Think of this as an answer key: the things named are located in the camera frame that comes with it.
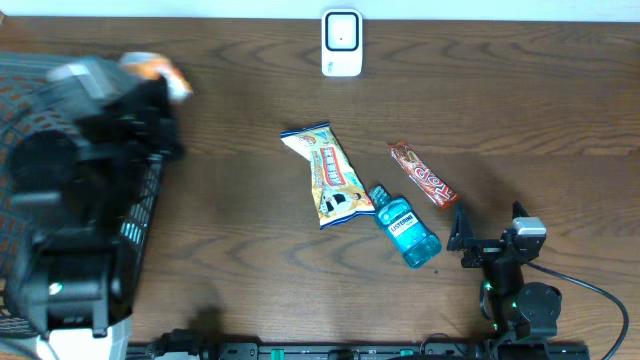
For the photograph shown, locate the blue mouthwash bottle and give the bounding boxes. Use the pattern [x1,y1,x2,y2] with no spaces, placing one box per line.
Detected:
[369,185,442,269]

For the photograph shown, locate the small orange snack packet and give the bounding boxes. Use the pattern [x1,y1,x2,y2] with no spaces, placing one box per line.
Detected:
[119,52,193,103]

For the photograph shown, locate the red chocolate bar wrapper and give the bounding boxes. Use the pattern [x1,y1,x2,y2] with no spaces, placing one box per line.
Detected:
[389,141,459,209]

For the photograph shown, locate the yellow snack bag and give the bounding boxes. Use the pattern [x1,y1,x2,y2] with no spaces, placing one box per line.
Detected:
[280,122,375,229]

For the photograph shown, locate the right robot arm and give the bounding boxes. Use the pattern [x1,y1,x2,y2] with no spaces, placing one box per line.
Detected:
[447,202,562,359]

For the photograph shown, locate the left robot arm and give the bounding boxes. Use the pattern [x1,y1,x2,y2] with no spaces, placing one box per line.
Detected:
[2,78,184,359]

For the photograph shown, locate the white barcode scanner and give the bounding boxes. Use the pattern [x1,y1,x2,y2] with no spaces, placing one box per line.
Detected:
[321,9,363,77]

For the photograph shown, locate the grey plastic shopping basket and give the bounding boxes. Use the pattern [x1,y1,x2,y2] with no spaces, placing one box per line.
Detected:
[1,52,183,338]

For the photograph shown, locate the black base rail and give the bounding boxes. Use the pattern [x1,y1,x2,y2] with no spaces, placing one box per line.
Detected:
[127,340,592,360]

